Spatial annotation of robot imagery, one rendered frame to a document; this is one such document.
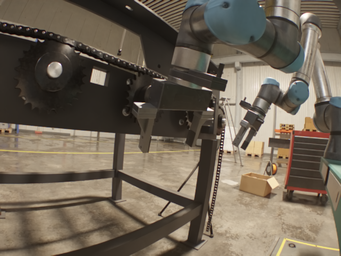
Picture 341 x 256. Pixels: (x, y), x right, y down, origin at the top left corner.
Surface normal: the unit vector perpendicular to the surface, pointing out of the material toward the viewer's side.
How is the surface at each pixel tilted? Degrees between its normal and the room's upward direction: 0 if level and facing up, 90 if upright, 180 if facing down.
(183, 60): 109
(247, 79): 90
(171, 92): 113
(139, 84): 90
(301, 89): 90
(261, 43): 143
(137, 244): 90
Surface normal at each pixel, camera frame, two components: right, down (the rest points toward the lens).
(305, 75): -0.33, -0.02
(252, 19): 0.24, 0.42
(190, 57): -0.22, 0.32
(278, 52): 0.10, 0.80
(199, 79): -0.56, 0.19
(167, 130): 0.78, 0.07
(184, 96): 0.52, 0.44
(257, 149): -0.62, -0.08
